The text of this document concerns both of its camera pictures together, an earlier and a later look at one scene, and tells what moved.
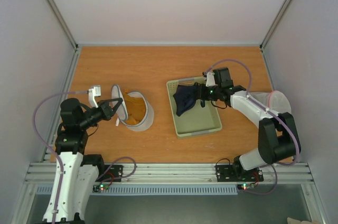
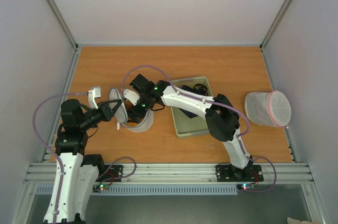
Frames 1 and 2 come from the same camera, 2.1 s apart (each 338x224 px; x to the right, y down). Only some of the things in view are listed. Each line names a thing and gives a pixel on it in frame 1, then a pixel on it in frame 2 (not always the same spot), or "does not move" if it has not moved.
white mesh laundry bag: (122, 113) does not move
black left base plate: (111, 173) does not move
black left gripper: (108, 112) does not move
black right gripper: (202, 92) → (134, 113)
